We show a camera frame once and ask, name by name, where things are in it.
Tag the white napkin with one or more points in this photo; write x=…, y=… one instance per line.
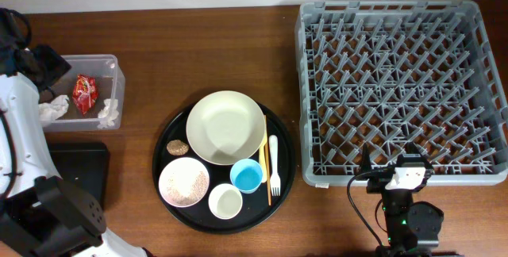
x=51, y=111

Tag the white plastic fork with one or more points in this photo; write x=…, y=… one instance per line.
x=275, y=180

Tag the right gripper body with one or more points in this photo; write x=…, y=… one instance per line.
x=379, y=186

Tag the blue cup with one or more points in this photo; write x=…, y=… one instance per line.
x=246, y=175

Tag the grey dishwasher rack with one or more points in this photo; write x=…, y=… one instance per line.
x=384, y=74

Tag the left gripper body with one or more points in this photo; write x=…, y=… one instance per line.
x=45, y=67

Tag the large beige plate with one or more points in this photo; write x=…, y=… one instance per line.
x=225, y=127

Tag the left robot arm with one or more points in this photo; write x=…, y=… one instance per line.
x=41, y=214

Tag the orange chopstick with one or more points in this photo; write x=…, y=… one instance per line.
x=266, y=156

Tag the round black serving tray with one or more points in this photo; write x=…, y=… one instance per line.
x=256, y=208

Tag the white cup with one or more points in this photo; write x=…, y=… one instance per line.
x=225, y=201

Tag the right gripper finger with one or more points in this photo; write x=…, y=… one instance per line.
x=365, y=163
x=413, y=158

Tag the red snack wrapper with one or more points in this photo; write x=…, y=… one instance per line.
x=85, y=93

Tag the black rectangular tray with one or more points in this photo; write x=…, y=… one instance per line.
x=84, y=164

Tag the small white tissue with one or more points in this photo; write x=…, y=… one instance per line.
x=108, y=114

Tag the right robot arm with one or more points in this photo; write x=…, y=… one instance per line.
x=412, y=227

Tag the brown cookie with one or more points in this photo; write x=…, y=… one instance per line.
x=177, y=147

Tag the clear plastic waste bin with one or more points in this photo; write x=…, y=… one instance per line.
x=110, y=82

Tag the small pink plate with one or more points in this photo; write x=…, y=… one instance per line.
x=184, y=182

